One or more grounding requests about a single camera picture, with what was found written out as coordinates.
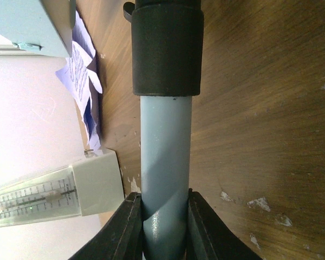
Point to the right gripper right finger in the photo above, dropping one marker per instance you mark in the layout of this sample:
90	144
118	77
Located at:
207	235

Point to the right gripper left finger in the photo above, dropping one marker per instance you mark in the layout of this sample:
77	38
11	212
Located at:
121	237

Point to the white metronome body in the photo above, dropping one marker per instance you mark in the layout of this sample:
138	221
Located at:
90	185

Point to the lilac sheet music paper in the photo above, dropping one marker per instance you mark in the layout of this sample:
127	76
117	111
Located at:
80	78

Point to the light blue music stand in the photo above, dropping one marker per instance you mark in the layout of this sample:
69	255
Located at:
167	43

